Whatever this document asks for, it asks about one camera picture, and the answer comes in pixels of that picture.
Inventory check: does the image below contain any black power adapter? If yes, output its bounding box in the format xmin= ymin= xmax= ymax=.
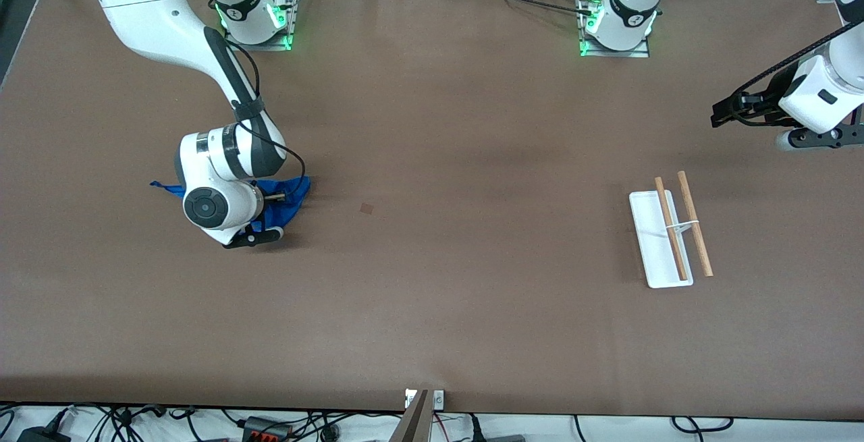
xmin=17 ymin=427 xmax=72 ymax=442

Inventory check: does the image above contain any small metal clamp bracket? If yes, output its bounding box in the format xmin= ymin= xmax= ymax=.
xmin=405 ymin=389 xmax=445 ymax=409

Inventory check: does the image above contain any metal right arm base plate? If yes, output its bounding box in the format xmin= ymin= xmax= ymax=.
xmin=223 ymin=0 xmax=298 ymax=51

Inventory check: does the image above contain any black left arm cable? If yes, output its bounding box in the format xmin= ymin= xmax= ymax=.
xmin=732 ymin=20 xmax=864 ymax=126

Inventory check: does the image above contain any white rack with wooden rods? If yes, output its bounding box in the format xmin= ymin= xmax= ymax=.
xmin=629 ymin=171 xmax=714 ymax=289

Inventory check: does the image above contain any blue microfibre towel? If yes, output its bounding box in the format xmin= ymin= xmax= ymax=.
xmin=150 ymin=176 xmax=312 ymax=230

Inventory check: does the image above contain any black box with red connectors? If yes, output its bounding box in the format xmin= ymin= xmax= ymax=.
xmin=242 ymin=416 xmax=292 ymax=441

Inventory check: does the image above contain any grey camera mounting post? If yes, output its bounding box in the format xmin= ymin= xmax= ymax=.
xmin=390 ymin=388 xmax=433 ymax=442

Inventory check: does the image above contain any looped black floor cable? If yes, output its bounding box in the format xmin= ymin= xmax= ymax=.
xmin=672 ymin=416 xmax=734 ymax=433

